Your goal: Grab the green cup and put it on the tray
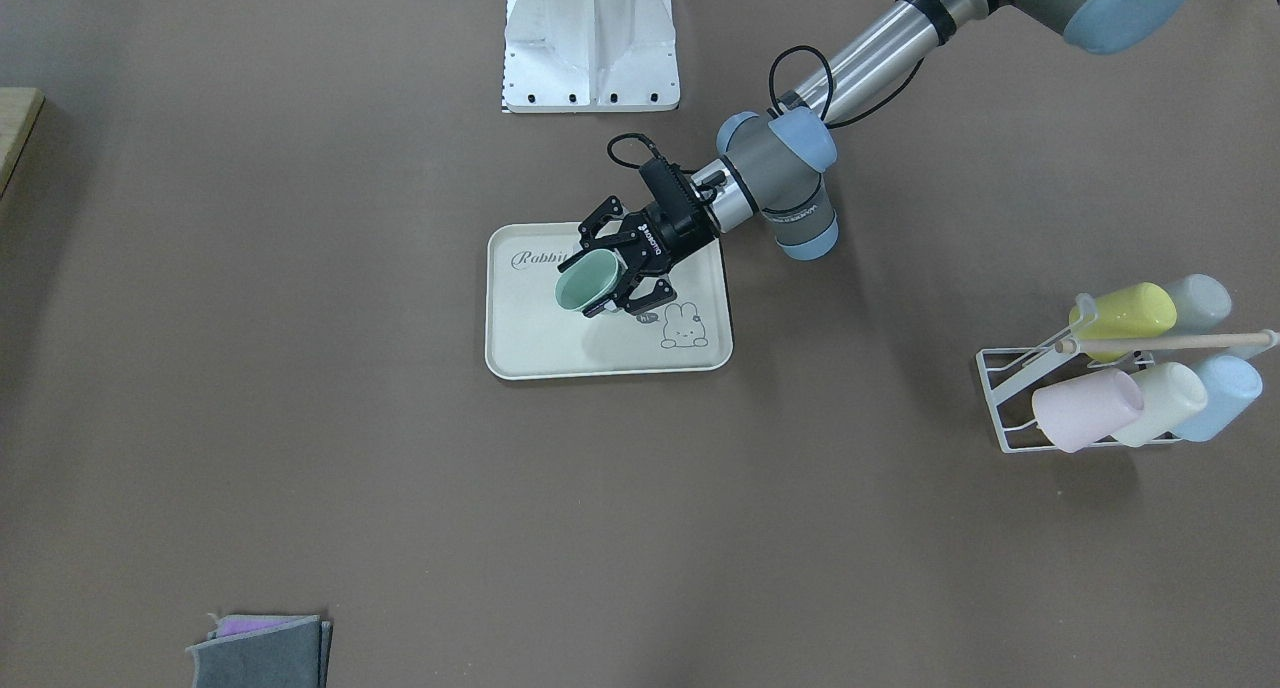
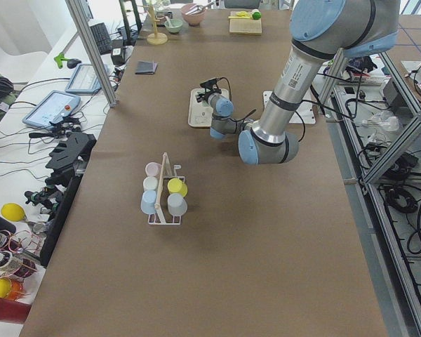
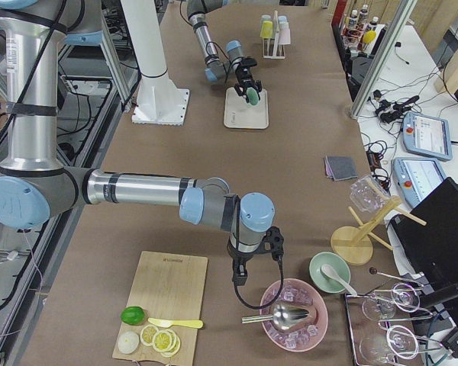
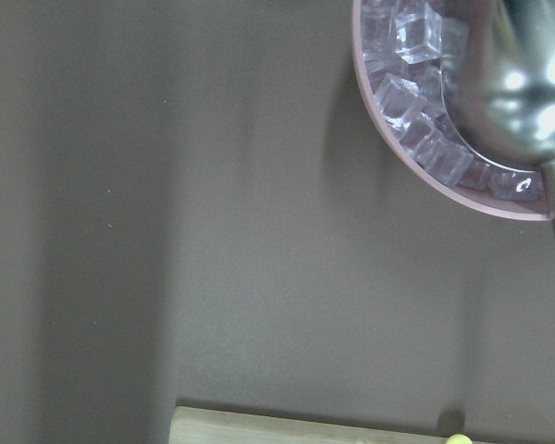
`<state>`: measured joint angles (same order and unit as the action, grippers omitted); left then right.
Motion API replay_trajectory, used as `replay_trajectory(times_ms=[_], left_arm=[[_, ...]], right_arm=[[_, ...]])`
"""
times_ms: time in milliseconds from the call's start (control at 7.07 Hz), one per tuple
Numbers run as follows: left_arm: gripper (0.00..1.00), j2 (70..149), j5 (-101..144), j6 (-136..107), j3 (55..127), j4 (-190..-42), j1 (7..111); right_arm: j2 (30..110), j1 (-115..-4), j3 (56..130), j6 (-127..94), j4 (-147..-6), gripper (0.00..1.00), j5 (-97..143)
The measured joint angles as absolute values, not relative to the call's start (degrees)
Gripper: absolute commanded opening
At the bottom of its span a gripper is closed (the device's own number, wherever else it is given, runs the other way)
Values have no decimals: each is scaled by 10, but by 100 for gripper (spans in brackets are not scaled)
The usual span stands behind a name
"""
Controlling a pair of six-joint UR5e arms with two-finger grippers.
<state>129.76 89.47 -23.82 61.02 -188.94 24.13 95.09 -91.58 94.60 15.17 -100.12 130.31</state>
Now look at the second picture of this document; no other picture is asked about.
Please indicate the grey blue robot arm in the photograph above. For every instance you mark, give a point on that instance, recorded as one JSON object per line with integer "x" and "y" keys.
{"x": 318, "y": 30}

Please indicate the teach pendant tablet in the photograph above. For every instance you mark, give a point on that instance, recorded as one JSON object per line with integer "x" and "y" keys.
{"x": 52, "y": 109}
{"x": 83, "y": 81}

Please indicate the pink bowl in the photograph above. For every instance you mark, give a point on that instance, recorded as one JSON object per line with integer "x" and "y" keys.
{"x": 193, "y": 14}

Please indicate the wooden cutting board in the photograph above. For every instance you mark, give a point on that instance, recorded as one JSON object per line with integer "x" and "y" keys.
{"x": 245, "y": 22}

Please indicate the white wire cup rack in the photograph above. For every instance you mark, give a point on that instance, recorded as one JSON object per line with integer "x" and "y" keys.
{"x": 163, "y": 215}

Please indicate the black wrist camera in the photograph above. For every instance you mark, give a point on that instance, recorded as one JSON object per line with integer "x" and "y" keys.
{"x": 210, "y": 84}

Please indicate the yellow plastic cup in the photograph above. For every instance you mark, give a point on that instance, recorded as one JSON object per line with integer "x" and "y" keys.
{"x": 176, "y": 185}

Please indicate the light blue plastic cup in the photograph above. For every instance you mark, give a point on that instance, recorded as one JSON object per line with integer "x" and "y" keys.
{"x": 148, "y": 201}

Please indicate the cream plastic cup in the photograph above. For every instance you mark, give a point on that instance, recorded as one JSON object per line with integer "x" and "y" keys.
{"x": 150, "y": 183}

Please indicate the pink plastic cup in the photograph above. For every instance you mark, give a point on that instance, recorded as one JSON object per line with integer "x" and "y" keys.
{"x": 153, "y": 169}

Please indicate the folded grey cloth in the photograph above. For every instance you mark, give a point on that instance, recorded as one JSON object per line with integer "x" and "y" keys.
{"x": 146, "y": 67}

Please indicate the black keyboard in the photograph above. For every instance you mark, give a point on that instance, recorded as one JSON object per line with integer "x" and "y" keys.
{"x": 102, "y": 38}

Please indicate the copper wire basket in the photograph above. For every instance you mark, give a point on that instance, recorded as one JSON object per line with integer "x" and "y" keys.
{"x": 14, "y": 269}

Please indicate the aluminium frame post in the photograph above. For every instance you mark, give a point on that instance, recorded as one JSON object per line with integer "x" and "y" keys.
{"x": 79, "y": 17}

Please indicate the grey blue plastic cup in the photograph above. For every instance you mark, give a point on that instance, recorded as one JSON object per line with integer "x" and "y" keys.
{"x": 177, "y": 205}

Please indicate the green bowl with spoon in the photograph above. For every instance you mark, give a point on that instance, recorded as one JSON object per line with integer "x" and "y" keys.
{"x": 173, "y": 25}

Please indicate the wooden stand with round base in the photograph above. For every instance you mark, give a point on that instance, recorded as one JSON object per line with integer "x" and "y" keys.
{"x": 156, "y": 38}

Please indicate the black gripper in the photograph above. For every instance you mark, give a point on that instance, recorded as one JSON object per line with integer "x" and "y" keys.
{"x": 205, "y": 97}

